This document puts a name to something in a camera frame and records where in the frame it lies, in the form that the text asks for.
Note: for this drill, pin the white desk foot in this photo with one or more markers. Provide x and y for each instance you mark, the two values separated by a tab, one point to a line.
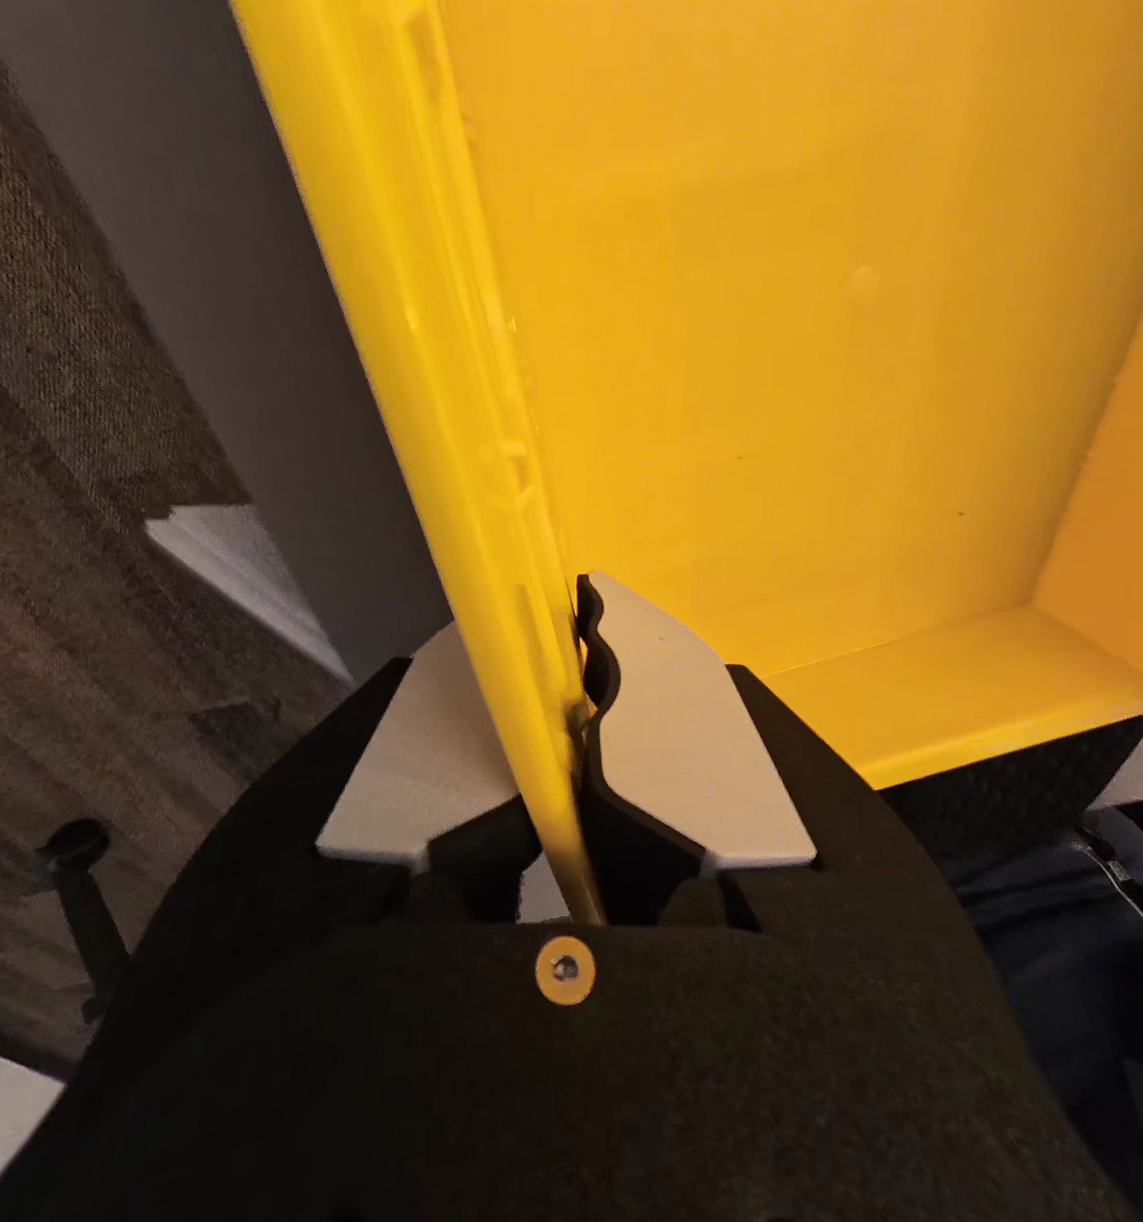
247	584

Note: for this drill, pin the yellow plastic bin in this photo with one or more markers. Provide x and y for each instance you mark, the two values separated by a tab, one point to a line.
724	287

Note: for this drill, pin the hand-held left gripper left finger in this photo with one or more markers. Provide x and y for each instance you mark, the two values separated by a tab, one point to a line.
419	774

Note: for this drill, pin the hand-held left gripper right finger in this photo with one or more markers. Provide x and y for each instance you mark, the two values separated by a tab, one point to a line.
701	764

